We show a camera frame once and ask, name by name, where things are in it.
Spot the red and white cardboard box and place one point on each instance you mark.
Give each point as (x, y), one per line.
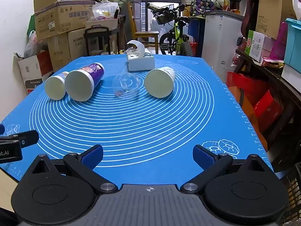
(31, 70)

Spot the pink gift bag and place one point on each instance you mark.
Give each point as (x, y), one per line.
(279, 42)

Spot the green and white carton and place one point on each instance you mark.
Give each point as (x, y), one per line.
(256, 44)

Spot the blue silicone baking mat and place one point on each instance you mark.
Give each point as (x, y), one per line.
(141, 122)

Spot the white tissue box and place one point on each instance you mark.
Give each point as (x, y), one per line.
(140, 61)

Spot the wide white paper cup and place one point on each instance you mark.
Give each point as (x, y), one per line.
(158, 83)

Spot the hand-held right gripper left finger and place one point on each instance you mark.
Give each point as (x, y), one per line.
(93, 157)

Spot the red shopping bag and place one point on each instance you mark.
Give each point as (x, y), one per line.
(244, 87)

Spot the black plastic crate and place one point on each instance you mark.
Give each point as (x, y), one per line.
(294, 193)

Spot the patterned fabric bag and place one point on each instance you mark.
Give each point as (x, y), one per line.
(202, 2)

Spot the white chest freezer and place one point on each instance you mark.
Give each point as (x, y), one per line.
(219, 42)

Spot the green and black bicycle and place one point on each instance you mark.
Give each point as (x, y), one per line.
(176, 35)

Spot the clear plastic cup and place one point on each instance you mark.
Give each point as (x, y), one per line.
(125, 84)

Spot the purple printed paper cup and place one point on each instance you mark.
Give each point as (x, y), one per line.
(78, 86)

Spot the tall brown cardboard box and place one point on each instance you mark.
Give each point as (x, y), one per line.
(272, 11)

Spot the teal plastic storage bin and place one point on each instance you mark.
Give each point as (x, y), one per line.
(292, 42)

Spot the wooden chair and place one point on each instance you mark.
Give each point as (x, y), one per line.
(143, 34)

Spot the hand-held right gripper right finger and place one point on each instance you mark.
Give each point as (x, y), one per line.
(202, 157)

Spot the black utility cart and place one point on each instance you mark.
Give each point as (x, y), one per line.
(98, 40)

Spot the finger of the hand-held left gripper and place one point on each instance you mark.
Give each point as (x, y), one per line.
(1, 129)
(25, 138)

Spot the small white paper cup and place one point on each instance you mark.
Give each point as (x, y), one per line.
(55, 88)

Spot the dark wooden side table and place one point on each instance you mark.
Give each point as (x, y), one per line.
(282, 94)

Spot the large open cardboard box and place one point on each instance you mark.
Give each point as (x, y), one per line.
(58, 16)

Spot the clear plastic bag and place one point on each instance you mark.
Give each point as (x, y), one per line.
(104, 10)

